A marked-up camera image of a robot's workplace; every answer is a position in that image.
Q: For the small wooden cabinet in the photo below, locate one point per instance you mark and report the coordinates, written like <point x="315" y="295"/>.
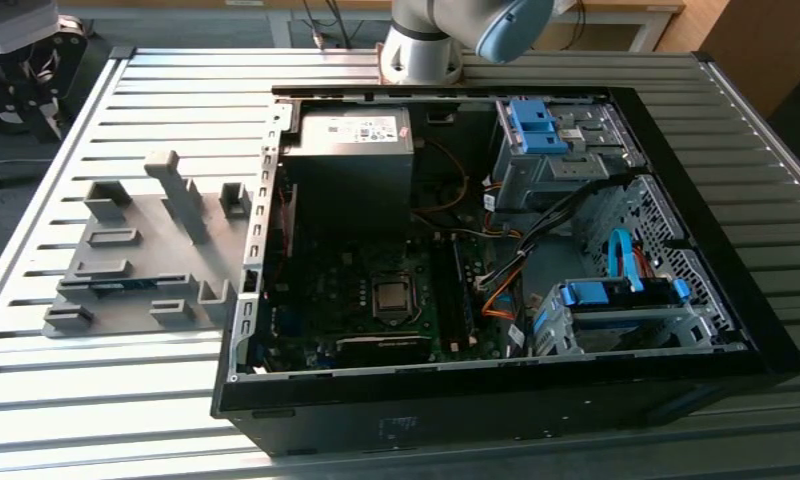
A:
<point x="697" y="25"/>

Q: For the black open PC case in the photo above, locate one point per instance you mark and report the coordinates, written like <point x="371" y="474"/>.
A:
<point x="441" y="415"/>

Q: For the green RAM stick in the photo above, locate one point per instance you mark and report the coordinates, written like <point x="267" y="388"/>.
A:
<point x="116" y="285"/>

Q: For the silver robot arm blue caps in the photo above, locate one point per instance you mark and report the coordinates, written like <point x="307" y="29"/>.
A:
<point x="417" y="55"/>

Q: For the white background table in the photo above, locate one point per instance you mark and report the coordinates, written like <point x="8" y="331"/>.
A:
<point x="281" y="30"/>

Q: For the black graphics card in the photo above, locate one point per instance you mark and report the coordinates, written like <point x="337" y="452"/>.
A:
<point x="383" y="350"/>

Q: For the grey power supply unit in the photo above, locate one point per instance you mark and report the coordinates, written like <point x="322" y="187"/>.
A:
<point x="347" y="180"/>

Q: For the green motherboard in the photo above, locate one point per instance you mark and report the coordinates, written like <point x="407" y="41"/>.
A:
<point x="327" y="300"/>

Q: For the grey parts rack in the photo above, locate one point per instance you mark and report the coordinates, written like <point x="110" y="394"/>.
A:
<point x="154" y="250"/>

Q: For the blue disk carrier with disk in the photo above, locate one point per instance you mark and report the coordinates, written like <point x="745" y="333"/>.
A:
<point x="590" y="294"/>

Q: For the silver drive cage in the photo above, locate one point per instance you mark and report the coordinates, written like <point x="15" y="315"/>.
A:
<point x="574" y="170"/>

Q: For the CPU socket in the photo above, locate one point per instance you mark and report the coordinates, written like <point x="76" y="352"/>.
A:
<point x="375" y="315"/>

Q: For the large wooden cabinet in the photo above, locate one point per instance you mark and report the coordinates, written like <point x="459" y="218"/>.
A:
<point x="768" y="45"/>

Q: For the silver disk bay cage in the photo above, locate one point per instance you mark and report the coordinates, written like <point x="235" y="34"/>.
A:
<point x="641" y="316"/>

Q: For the white framed desk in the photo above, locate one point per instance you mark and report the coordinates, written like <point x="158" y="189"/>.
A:
<point x="650" y="30"/>

